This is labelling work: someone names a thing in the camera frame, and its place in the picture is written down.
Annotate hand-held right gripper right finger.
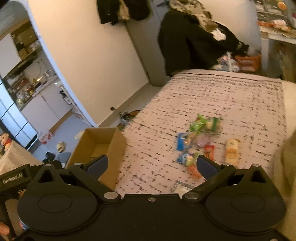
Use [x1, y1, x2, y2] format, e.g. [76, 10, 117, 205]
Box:
[182, 155, 271, 205]

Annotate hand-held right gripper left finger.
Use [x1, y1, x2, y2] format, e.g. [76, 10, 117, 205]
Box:
[34, 154, 122, 205]

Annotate orange snack packet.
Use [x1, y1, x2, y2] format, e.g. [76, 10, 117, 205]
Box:
[186, 166, 203, 179]

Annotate light green snack packet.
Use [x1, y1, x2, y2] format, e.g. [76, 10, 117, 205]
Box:
[185, 152, 200, 167]

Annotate red snack packet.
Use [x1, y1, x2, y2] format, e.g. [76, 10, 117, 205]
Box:
[203, 145, 215, 159]

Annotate cardboard box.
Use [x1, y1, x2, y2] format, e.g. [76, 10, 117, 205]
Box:
[65, 127, 127, 190]

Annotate blue snack packet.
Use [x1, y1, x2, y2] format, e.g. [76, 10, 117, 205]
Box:
[176, 152, 190, 166]
[176, 133, 192, 151]

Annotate yellow snack packet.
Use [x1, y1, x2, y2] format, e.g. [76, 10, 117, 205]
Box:
[224, 138, 241, 168]

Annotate bright green snack packet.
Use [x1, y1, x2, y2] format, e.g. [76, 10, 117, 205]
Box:
[190, 115, 207, 133]

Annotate green white snack packet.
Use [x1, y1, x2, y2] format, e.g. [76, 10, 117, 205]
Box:
[206, 117, 222, 135]

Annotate white dotted cloth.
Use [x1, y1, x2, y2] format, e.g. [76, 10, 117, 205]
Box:
[0, 141, 43, 175]

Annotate clear plastic packet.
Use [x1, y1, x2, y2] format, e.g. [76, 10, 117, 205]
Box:
[172, 179, 197, 194]

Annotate grey cloth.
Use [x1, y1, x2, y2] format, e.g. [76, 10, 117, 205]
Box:
[57, 152, 72, 163]

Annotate cartoon toy figure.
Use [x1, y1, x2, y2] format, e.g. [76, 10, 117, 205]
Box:
[0, 133, 12, 156]

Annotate red white plastic bag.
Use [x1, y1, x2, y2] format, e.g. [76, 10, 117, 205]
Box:
[37, 130, 53, 144]

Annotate glass panel door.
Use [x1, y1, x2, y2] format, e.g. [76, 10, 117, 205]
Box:
[0, 79, 37, 149]

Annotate patterned bedspread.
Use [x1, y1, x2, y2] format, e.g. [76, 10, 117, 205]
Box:
[114, 69, 288, 195]

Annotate spray bottle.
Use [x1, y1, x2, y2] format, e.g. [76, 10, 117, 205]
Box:
[60, 89, 72, 105]

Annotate white kitchen cabinet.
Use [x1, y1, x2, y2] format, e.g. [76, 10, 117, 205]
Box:
[21, 79, 74, 130]

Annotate beige cloth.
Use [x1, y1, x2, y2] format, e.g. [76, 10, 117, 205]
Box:
[276, 134, 296, 241]

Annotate pile of plastic containers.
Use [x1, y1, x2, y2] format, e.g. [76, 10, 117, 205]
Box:
[213, 54, 241, 72]

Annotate cream duvet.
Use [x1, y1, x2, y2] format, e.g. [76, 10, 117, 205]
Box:
[281, 80, 296, 149]

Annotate range hood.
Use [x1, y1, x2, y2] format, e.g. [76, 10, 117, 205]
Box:
[5, 54, 40, 77]

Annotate orange plastic basket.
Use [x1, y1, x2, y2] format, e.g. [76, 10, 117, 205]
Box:
[235, 54, 262, 72]

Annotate grey door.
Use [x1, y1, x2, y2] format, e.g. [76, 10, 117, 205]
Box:
[125, 0, 171, 87]

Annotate black jacket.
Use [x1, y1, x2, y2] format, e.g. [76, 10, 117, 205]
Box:
[158, 10, 249, 77]

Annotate white desk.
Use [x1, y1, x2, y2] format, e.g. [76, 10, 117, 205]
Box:
[259, 25, 296, 81]

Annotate stack of cardboard boxes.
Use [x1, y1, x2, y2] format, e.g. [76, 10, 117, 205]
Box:
[11, 22, 43, 59]

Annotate hanging dark clothes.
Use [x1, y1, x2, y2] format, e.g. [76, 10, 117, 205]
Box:
[97, 0, 151, 25]

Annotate camouflage patterned garment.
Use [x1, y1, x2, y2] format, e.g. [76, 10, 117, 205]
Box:
[169, 0, 219, 32]

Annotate pile of desk clutter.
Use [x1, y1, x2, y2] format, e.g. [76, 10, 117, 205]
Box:
[258, 19, 296, 39]

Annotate grey drawer organizer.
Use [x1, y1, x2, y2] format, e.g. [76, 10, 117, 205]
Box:
[253, 0, 289, 21]

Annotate white wall cabinet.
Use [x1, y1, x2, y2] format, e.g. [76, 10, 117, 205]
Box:
[0, 35, 22, 75]

